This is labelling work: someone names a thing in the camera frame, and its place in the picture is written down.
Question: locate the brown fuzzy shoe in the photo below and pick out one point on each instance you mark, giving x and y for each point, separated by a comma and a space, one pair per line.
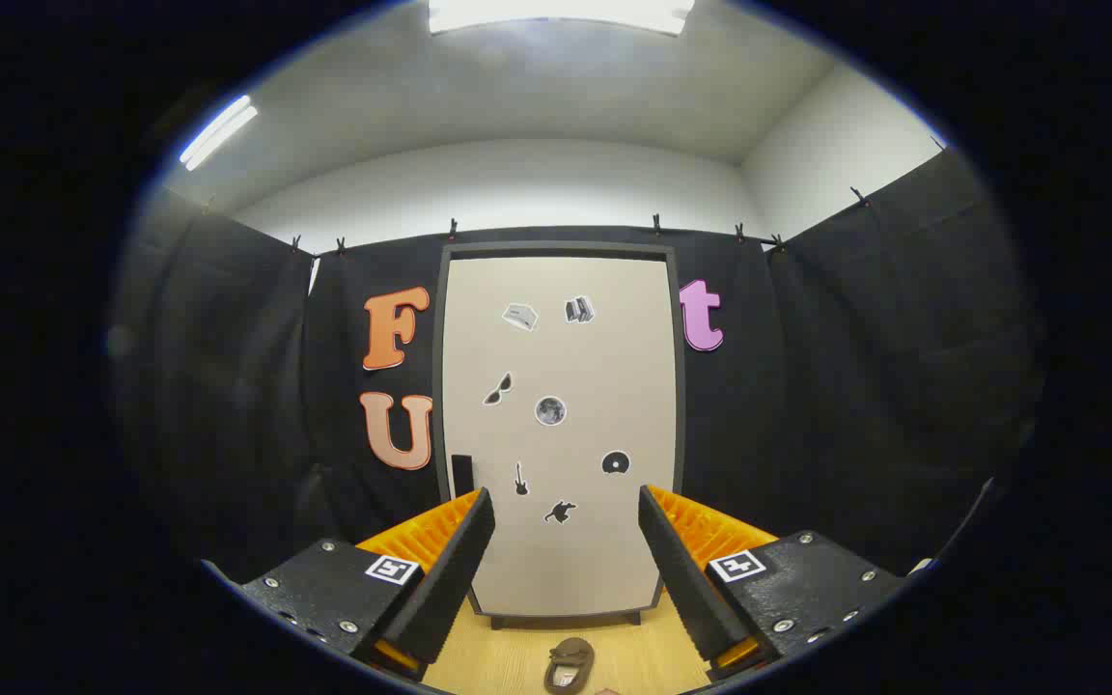
568, 666

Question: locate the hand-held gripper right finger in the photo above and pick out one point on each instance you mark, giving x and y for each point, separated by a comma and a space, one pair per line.
681, 579

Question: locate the dark grey shoe cabinet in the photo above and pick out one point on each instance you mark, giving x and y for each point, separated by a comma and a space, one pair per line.
438, 386

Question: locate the ceiling tube light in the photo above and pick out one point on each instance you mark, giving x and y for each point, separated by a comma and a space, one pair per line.
218, 133

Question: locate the ceiling light panel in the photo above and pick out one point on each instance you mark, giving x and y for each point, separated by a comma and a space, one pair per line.
556, 13

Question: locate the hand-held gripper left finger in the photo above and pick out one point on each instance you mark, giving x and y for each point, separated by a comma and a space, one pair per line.
459, 579

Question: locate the black backdrop cloth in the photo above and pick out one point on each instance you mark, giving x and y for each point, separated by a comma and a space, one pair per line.
228, 386

